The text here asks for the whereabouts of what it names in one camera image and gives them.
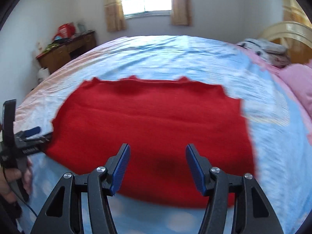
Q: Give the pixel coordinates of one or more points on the left beige window curtain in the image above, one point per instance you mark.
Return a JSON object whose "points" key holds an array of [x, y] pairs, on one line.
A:
{"points": [[114, 16]]}

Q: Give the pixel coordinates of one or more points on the right beige window curtain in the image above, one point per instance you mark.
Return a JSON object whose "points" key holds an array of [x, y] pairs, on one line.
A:
{"points": [[181, 13]]}

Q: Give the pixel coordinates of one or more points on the red bag on desk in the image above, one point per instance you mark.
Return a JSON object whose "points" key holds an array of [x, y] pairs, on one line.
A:
{"points": [[65, 31]]}

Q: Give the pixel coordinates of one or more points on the grey folded blanket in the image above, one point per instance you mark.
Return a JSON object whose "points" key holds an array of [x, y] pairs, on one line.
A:
{"points": [[272, 53]]}

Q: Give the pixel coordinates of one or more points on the cream wooden headboard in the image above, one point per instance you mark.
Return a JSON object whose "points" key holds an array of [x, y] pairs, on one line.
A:
{"points": [[295, 36]]}

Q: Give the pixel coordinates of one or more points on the person's left hand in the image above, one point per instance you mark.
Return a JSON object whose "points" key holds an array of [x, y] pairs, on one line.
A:
{"points": [[10, 175]]}

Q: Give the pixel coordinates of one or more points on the pink pillow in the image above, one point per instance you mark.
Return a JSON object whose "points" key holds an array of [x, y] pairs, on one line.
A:
{"points": [[298, 78]]}

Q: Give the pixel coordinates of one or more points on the yellow side curtain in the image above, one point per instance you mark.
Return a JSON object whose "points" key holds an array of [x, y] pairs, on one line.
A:
{"points": [[292, 11]]}

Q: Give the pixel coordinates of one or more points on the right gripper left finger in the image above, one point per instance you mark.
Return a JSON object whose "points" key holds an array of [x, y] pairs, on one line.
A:
{"points": [[62, 211]]}

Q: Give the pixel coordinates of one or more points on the brown wooden desk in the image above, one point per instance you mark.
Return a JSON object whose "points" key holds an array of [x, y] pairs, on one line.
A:
{"points": [[59, 55]]}

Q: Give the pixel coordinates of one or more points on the white paper bag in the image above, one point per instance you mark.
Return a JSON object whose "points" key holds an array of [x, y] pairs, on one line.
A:
{"points": [[43, 74]]}

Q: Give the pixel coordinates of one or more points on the red knit sweater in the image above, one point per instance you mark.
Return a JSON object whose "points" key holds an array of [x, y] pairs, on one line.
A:
{"points": [[158, 119]]}

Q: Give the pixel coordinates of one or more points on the beige window curtain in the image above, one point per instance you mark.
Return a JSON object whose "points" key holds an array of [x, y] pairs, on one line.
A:
{"points": [[114, 16], [181, 13]]}

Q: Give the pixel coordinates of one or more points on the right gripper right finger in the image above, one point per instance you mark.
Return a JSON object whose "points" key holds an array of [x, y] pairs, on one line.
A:
{"points": [[253, 212]]}

